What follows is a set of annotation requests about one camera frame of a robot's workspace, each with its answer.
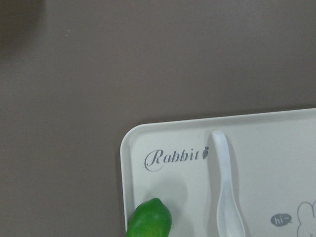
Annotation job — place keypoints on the cream rabbit tray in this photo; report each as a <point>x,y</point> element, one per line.
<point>239,176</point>

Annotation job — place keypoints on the white ceramic spoon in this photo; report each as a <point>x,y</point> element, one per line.
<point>228,217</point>

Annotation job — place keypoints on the green lime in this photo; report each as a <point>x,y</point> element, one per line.
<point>150,219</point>

